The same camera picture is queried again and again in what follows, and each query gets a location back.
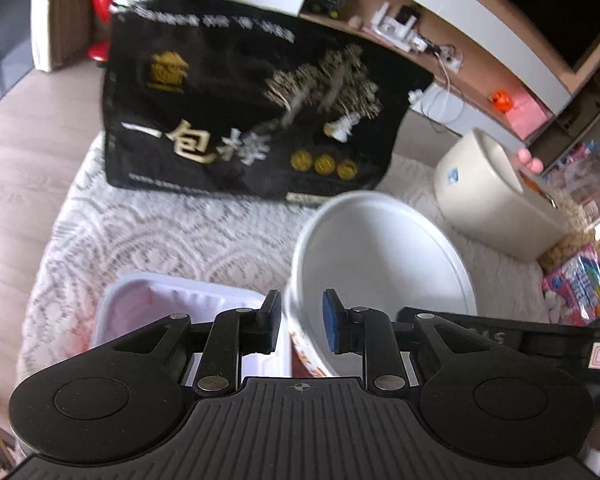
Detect white paper bowl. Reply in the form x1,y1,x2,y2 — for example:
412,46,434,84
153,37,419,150
283,191,477,377

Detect red white plastic tray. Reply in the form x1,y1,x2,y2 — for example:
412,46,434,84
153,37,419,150
92,273,290,384

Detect white lace tablecloth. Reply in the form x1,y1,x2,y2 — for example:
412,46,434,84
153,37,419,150
17,131,552,386

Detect pink marshmallow bag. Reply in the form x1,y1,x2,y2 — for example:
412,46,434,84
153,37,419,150
542,244,600,326

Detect cream tissue box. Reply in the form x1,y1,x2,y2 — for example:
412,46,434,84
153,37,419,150
434,129,568,262

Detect large glass jar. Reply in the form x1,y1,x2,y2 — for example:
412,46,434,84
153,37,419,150
539,151,600,271

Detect black snack bag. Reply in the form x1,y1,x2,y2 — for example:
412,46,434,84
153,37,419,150
102,0,434,202

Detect white wifi router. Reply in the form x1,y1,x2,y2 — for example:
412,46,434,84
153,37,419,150
370,2,428,53

